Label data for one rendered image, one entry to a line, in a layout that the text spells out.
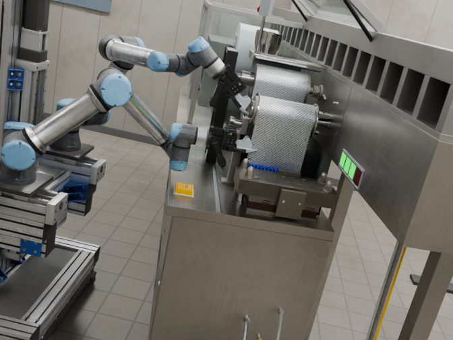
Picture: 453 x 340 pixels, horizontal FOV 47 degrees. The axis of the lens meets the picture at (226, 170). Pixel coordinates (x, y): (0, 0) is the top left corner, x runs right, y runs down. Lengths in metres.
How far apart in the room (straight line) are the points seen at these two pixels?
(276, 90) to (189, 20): 3.17
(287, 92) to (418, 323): 1.15
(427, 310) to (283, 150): 0.87
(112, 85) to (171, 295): 0.85
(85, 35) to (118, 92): 3.79
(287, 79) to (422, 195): 1.11
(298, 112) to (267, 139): 0.17
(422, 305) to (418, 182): 0.42
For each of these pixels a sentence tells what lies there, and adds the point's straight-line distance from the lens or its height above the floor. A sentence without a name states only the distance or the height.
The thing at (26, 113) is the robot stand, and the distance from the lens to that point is 2.37.
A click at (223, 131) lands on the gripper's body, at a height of 1.16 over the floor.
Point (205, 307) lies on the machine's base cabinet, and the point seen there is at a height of 0.48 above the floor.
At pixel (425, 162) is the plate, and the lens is 1.44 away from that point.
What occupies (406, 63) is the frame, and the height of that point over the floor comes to 1.59.
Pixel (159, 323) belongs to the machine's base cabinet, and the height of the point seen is 0.38.
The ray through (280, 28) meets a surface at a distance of 3.14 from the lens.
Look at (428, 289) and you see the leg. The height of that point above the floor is 0.99.
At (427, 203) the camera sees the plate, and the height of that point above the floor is 1.27.
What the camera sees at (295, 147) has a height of 1.14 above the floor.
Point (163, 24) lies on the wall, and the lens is 5.49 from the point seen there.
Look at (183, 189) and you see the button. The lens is 2.07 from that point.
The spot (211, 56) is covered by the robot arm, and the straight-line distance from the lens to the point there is 2.08.
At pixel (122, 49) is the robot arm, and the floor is 1.38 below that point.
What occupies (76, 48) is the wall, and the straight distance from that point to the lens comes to 5.78.
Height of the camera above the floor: 1.67
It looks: 18 degrees down
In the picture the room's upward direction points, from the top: 12 degrees clockwise
